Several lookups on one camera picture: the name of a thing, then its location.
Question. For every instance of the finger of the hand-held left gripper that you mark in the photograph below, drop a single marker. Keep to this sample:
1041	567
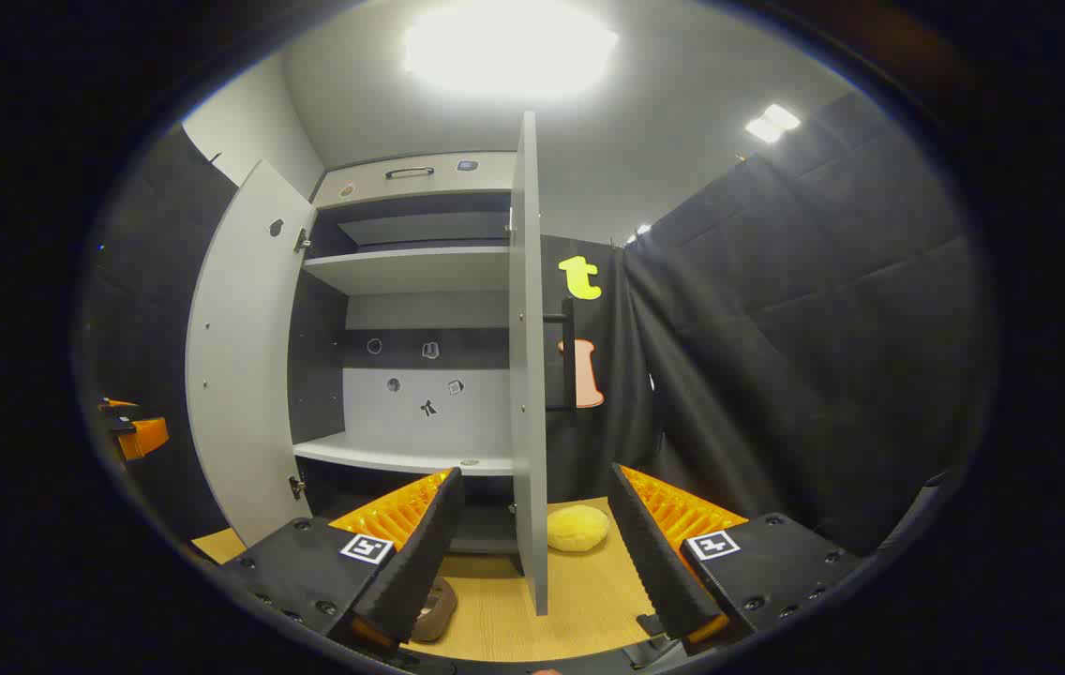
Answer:
146	438
120	405

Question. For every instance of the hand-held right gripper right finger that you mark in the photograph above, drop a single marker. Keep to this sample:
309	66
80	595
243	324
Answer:
650	553

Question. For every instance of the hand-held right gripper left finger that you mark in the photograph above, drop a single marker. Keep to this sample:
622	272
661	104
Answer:
420	553

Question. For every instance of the brown fuzzy shoe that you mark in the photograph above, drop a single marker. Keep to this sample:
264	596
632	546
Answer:
439	614

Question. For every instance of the grey cabinet door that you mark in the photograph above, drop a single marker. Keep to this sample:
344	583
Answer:
242	356
528	356

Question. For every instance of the grey shoe cabinet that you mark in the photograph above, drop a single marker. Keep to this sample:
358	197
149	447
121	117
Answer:
411	272

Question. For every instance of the yellow round cushion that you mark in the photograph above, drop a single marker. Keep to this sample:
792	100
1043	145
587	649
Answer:
577	528

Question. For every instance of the small ceiling light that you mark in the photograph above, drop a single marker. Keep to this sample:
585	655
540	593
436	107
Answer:
772	124
638	232

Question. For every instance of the large ceiling light panel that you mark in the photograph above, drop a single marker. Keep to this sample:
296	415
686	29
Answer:
509	47

